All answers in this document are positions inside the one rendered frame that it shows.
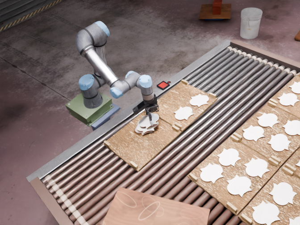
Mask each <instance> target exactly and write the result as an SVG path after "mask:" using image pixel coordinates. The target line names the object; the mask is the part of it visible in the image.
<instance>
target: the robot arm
mask: <svg viewBox="0 0 300 225"><path fill-rule="evenodd" d="M109 36H110V32H109V30H108V28H107V26H106V25H105V24H104V23H103V22H101V21H97V22H94V23H93V24H92V25H90V26H88V27H86V28H84V29H82V30H80V31H79V32H78V33H77V35H76V39H75V44H76V48H77V50H78V52H79V53H80V55H81V56H82V57H85V58H86V59H87V60H88V61H89V63H90V64H91V65H92V66H93V67H94V73H93V74H87V75H84V76H82V77H81V78H80V79H79V87H80V89H81V92H82V94H83V103H84V106H85V107H86V108H89V109H93V108H97V107H99V106H100V105H101V104H102V103H103V97H102V95H101V94H100V93H99V92H98V89H99V88H100V87H102V86H103V85H105V84H106V83H107V84H108V86H109V87H110V88H111V89H110V94H111V95H112V97H113V98H115V99H118V98H120V97H121V96H123V95H124V94H125V93H127V92H128V91H129V90H131V89H132V88H134V87H137V88H140V90H141V93H142V98H143V101H142V102H141V103H140V104H138V105H137V106H136V107H135V108H133V113H134V114H135V115H137V114H138V113H140V112H141V111H142V110H143V109H145V112H146V115H148V118H149V121H150V124H151V125H152V126H153V122H155V121H156V120H158V117H155V116H154V114H153V113H152V112H159V107H158V102H157V96H156V95H155V94H154V92H153V86H152V80H151V77H150V76H149V75H139V74H138V73H136V72H134V71H129V72H128V74H127V75H126V77H125V79H124V80H123V81H120V80H119V79H118V77H117V76H116V75H115V74H114V72H113V71H112V70H111V68H110V67H109V66H108V65H107V60H106V52H105V45H106V43H107V39H106V38H108V37H109ZM157 107H158V108H157ZM157 109H158V110H157Z"/></svg>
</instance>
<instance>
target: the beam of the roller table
mask: <svg viewBox="0 0 300 225"><path fill-rule="evenodd" d="M230 42H231V41H229V40H225V41H223V42H222V43H221V44H219V45H218V46H216V47H215V48H213V49H212V50H210V51H209V52H207V53H206V54H205V55H203V56H202V57H200V58H199V59H197V60H196V61H194V62H193V63H192V64H190V65H189V66H187V67H186V68H184V69H183V70H181V71H180V72H179V73H177V74H176V75H174V76H172V77H171V78H170V79H168V80H167V81H166V82H168V81H171V83H170V86H169V87H168V88H166V89H165V90H162V89H160V88H158V87H157V88H155V89H154V90H153V92H154V94H155V95H156V96H157V98H158V97H159V96H161V95H162V94H163V93H165V92H166V91H168V90H169V89H171V88H172V87H173V86H175V85H176V84H178V83H179V82H180V81H181V80H183V79H185V78H186V77H188V76H189V75H190V74H192V73H193V72H195V71H196V70H197V69H199V68H200V67H202V66H203V65H204V64H206V63H207V62H208V61H210V60H211V59H213V58H214V57H216V56H217V55H218V54H220V53H221V52H222V51H224V50H225V49H226V48H228V47H229V46H230ZM142 101H143V98H141V99H139V100H138V101H136V102H135V103H133V104H132V105H131V106H129V107H128V108H126V109H125V110H123V111H122V112H120V113H119V114H117V115H116V116H115V117H113V118H112V119H110V120H109V121H107V122H106V123H104V124H103V125H102V126H100V127H99V128H97V129H96V130H94V131H93V132H91V133H90V134H88V135H87V136H86V137H84V138H83V139H81V140H80V141H78V142H77V143H75V144H74V145H73V146H71V147H70V148H68V149H67V150H65V151H64V152H62V153H61V154H60V155H58V156H57V157H55V158H54V159H52V160H51V161H49V162H48V163H47V164H45V165H44V166H42V167H41V168H39V169H38V170H36V171H35V172H34V173H32V174H30V175H29V176H28V177H26V178H27V180H28V181H29V182H31V181H32V180H33V179H35V178H36V177H38V178H39V179H40V180H41V181H42V180H43V179H44V178H45V177H46V176H47V175H50V174H51V173H52V172H54V171H55V170H57V169H58V168H60V167H61V166H62V165H64V164H65V163H67V162H68V161H69V160H71V159H72V158H74V157H75V156H76V155H78V154H79V153H81V152H82V151H83V150H85V149H86V148H88V147H89V146H90V145H92V144H93V143H94V142H96V141H97V140H99V139H100V138H102V137H103V136H104V135H106V134H107V133H109V132H110V131H111V130H113V129H114V128H116V127H117V126H118V125H120V124H121V123H123V122H124V121H125V120H127V119H128V118H130V117H131V116H132V115H134V113H133V108H135V107H136V106H137V105H138V104H140V103H141V102H142ZM42 183H43V182H42Z"/></svg>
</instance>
